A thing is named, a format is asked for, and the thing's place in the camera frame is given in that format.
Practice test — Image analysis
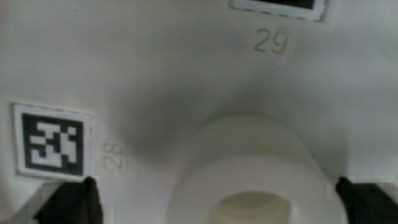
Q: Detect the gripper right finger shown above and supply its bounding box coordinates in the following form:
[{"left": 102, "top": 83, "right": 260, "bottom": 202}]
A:
[{"left": 336, "top": 177, "right": 398, "bottom": 224}]

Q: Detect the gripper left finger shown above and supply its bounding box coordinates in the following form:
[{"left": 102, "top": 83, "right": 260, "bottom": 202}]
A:
[{"left": 24, "top": 177, "right": 105, "bottom": 224}]

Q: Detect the white round table top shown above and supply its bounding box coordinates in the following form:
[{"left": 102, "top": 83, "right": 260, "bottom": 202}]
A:
[{"left": 0, "top": 0, "right": 398, "bottom": 224}]

